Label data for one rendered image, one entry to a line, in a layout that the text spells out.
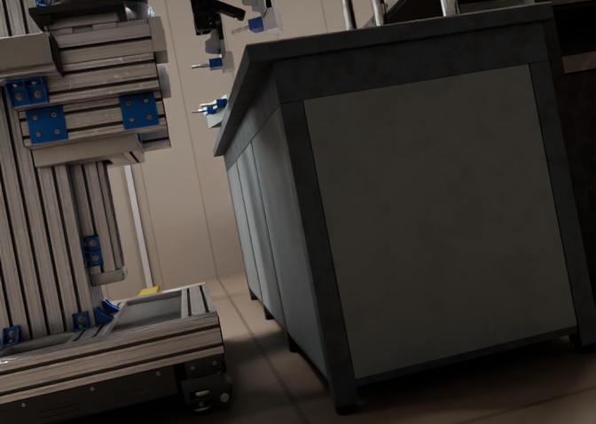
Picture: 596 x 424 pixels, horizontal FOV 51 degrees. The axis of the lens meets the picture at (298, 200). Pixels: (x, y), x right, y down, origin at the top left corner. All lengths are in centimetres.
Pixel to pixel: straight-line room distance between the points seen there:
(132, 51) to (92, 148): 29
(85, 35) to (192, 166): 317
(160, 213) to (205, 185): 39
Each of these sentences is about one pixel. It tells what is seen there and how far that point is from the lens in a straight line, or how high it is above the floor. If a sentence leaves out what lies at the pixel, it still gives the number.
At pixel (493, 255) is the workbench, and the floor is 27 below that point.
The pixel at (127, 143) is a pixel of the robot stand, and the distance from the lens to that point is 177.
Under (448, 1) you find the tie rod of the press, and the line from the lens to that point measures 233.
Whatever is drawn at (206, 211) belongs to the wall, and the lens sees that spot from 477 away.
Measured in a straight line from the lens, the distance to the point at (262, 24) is 166.
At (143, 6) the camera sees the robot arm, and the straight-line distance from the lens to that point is 235.
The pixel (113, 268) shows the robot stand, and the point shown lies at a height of 37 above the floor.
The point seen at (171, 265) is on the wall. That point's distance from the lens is 478.
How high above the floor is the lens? 47
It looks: level
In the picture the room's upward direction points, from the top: 11 degrees counter-clockwise
